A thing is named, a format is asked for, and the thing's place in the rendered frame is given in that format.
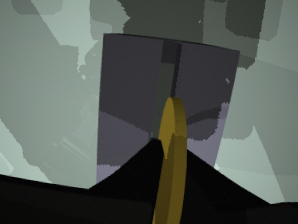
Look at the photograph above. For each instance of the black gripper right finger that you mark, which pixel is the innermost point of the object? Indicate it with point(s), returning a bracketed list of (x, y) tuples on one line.
[(211, 198)]

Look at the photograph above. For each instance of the gold coin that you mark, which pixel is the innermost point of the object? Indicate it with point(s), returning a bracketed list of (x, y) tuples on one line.
[(171, 194)]

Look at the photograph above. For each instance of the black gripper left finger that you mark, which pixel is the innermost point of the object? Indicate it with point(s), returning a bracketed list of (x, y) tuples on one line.
[(128, 196)]

